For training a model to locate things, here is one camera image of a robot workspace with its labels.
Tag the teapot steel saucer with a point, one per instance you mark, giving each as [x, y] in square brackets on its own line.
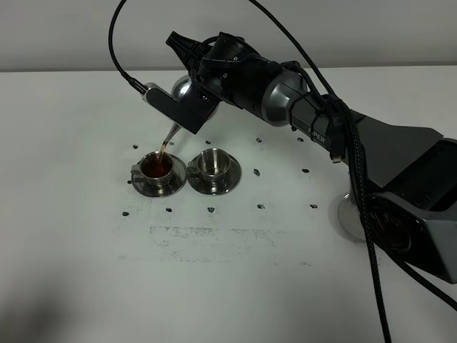
[349, 218]

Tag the right steel teacup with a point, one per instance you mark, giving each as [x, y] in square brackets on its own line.
[211, 164]

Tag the steel teacup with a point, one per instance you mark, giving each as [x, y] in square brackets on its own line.
[211, 164]
[156, 169]

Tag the right steel saucer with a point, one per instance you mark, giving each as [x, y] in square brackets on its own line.
[228, 183]

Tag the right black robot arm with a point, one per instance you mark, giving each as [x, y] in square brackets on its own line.
[403, 176]

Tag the left steel teacup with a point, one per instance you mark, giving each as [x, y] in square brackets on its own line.
[156, 169]

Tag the stainless steel teapot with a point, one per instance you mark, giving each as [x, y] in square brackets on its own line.
[182, 89]

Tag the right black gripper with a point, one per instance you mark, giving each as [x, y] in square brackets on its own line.
[232, 70]

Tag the left steel saucer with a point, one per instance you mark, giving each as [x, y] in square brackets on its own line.
[177, 182]

